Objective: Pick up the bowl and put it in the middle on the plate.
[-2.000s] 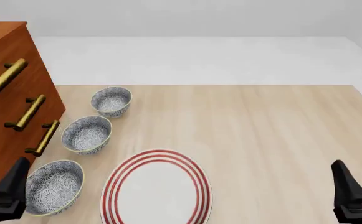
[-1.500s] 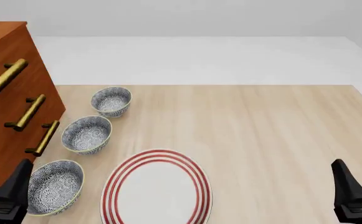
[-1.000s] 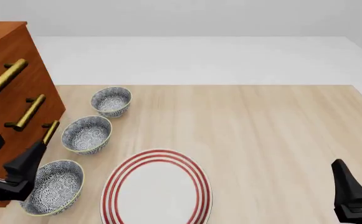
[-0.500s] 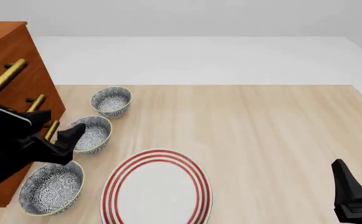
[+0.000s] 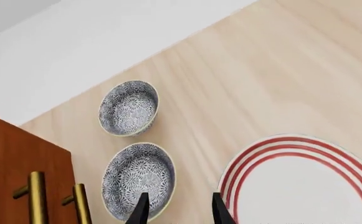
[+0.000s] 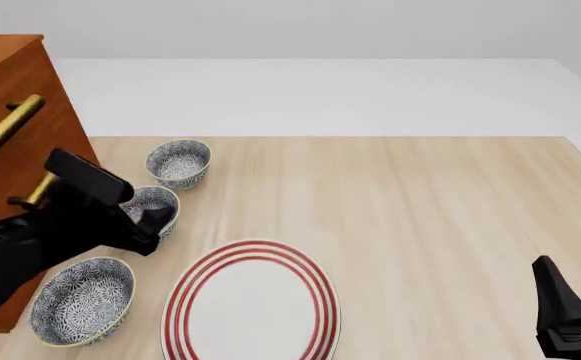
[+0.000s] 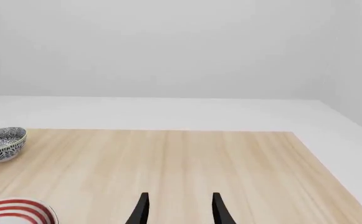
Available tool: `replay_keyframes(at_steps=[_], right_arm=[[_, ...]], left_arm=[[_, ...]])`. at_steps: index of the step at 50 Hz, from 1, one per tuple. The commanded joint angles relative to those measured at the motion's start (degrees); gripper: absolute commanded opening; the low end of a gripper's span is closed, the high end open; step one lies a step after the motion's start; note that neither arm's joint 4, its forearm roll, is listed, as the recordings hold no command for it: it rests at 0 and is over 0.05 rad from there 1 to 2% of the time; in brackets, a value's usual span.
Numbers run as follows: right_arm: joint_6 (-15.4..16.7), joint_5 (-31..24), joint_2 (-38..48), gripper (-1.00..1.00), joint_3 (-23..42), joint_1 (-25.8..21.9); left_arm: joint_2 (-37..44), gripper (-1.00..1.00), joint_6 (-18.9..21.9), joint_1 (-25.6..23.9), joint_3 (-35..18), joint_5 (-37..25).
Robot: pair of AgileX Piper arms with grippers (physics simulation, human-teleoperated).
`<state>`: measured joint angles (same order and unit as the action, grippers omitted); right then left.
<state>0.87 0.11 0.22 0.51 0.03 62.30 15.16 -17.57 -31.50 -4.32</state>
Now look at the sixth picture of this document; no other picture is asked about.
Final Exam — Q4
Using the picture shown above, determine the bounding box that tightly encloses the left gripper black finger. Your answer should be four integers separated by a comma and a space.
125, 232, 161, 258
140, 205, 177, 237

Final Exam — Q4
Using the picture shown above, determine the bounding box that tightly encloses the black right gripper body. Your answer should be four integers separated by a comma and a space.
534, 324, 581, 360

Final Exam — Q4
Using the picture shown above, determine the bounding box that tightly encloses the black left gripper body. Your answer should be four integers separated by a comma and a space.
87, 201, 145, 252

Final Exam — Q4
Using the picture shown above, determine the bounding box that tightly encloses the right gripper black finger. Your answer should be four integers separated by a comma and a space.
530, 255, 581, 333

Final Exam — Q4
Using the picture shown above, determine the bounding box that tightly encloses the small blue patterned bowl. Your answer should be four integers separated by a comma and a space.
144, 138, 213, 191

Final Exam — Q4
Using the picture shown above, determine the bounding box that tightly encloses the large blue patterned bowl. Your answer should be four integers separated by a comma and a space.
29, 255, 137, 348

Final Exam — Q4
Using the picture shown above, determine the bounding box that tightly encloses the white plate with red rings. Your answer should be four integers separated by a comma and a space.
160, 239, 343, 360

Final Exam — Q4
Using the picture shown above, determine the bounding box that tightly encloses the wooden cabinet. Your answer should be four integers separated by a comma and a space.
0, 34, 103, 334

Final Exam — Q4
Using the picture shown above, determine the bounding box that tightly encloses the short brass drawer handle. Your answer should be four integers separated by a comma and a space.
6, 171, 60, 212

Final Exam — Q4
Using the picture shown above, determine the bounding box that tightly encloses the long brass drawer handle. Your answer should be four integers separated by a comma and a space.
0, 93, 47, 156

